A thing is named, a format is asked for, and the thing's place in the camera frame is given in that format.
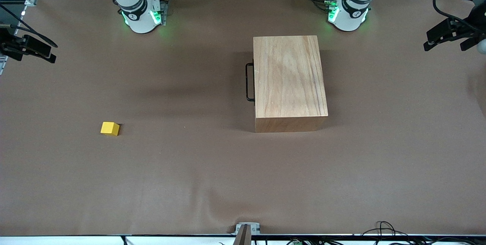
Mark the grey clamp with wooden bar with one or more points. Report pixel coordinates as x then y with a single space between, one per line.
243 235

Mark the brown table cover sheet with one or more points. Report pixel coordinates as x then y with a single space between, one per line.
152 180

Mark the wooden drawer cabinet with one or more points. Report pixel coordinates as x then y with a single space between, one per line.
288 78

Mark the grey base mounting bracket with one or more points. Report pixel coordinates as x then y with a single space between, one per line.
165 9

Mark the yellow block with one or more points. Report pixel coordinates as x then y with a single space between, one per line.
109 128

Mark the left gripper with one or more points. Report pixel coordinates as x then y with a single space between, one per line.
472 24

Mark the aluminium side rail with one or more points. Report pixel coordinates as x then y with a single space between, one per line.
2 66

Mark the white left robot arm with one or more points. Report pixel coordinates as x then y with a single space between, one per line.
351 21

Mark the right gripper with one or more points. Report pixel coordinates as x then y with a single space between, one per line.
8 44

